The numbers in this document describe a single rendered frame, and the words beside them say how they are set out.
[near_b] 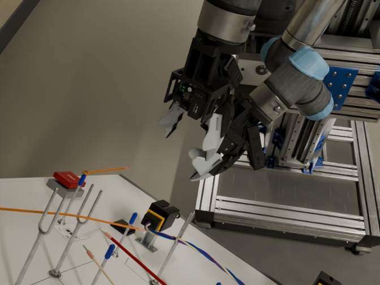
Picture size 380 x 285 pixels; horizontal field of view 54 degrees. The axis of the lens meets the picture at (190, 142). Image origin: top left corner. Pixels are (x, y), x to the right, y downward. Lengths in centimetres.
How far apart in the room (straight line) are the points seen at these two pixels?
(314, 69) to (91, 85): 207
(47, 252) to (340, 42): 98
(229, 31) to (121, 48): 242
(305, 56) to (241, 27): 26
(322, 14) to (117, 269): 64
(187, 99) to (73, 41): 254
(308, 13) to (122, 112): 174
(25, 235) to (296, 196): 143
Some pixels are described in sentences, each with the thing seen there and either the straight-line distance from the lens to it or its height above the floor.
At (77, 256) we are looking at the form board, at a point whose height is 120.
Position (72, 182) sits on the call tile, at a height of 112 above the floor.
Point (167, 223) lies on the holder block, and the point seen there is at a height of 111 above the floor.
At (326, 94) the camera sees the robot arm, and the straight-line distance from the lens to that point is 85.
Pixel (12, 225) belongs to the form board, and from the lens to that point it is 66.
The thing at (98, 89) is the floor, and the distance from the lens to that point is 262.
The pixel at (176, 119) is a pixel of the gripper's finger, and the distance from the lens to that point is 65.
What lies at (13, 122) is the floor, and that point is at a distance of 260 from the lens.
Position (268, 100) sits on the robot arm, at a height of 125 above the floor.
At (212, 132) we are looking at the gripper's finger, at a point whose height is 131.
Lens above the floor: 178
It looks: 52 degrees down
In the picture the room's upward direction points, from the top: straight up
